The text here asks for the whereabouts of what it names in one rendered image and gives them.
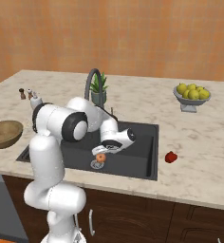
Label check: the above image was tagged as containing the dark brown pepper shaker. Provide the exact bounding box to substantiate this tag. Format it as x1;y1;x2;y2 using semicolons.
18;87;27;101

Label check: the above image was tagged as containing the dark brown drawer front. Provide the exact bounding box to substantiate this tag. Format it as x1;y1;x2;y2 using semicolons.
173;225;224;243
174;202;224;229

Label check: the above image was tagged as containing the round metal sink drain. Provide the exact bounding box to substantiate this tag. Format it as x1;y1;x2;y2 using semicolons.
90;159;106;170

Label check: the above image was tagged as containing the red pepper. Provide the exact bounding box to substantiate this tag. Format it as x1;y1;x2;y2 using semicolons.
164;151;178;164

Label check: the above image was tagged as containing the grey curved tap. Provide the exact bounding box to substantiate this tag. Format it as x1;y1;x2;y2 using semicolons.
84;67;104;105

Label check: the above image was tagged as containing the green plant in grey pot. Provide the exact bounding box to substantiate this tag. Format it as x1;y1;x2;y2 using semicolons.
89;72;109;109

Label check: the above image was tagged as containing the dark brown cupboard door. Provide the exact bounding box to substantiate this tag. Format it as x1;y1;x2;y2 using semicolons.
2;175;86;243
77;187;177;243

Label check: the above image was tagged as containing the dark grey sink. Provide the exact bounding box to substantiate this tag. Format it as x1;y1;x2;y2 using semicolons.
16;120;159;181

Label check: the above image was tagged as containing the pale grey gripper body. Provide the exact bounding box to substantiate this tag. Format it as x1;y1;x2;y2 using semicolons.
91;144;119;157

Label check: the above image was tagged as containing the brown wooden bowl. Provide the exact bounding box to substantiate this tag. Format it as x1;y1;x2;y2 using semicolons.
0;120;25;150

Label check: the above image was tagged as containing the grey dishwasher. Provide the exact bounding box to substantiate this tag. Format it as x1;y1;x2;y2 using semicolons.
0;173;30;243

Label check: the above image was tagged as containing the grey footed fruit bowl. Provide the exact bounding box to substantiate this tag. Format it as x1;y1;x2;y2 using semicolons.
173;85;213;114

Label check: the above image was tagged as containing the silver cupboard handle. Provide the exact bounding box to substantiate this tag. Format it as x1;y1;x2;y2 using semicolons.
87;208;96;237

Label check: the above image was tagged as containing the white soap dispenser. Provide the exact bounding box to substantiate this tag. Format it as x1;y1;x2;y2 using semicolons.
28;91;44;110

